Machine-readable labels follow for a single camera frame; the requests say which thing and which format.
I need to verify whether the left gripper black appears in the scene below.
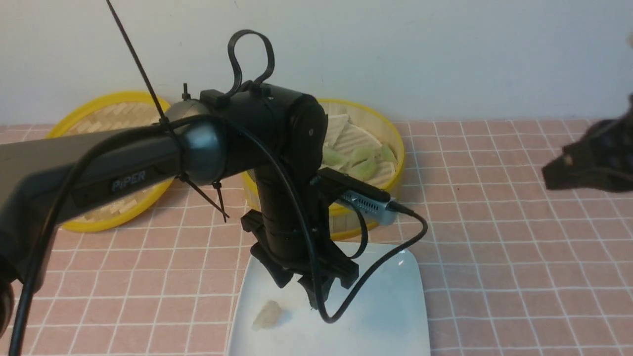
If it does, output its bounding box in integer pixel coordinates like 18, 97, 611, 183
240, 165, 359, 310

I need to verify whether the pinkish white dumpling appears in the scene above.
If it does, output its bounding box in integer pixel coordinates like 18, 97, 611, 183
252, 300, 284, 331

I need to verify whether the green dumpling large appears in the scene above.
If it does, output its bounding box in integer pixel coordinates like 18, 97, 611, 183
348, 156, 378, 181

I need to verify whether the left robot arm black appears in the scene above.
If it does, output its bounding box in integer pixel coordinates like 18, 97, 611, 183
1, 83, 358, 350

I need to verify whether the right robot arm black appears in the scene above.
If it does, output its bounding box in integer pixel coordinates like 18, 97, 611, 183
541, 95, 633, 193

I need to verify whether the white square plate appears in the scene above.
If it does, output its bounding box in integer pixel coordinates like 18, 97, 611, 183
226, 250, 430, 356

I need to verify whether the pale green dumpling centre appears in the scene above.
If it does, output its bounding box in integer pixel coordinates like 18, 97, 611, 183
322, 146, 348, 168

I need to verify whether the green dumpling right centre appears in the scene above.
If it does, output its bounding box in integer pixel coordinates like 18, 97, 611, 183
348, 145, 377, 167

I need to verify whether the bamboo steamer basket yellow rim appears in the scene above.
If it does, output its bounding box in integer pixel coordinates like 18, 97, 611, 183
241, 98, 406, 241

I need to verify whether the black zip tie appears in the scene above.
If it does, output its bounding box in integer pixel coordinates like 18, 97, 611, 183
106, 0, 229, 223

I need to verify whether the green dumpling far right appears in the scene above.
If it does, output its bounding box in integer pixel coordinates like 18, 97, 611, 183
377, 143, 398, 165

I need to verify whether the pink checkered tablecloth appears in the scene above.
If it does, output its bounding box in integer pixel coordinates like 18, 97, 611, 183
23, 120, 633, 356

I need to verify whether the bamboo steamer lid yellow rim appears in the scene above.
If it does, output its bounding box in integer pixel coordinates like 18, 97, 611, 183
45, 92, 175, 233

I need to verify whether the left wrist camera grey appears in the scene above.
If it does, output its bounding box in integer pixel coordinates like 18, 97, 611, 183
314, 168, 397, 226

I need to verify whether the black camera cable left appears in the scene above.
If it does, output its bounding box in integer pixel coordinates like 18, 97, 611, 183
9, 115, 429, 356

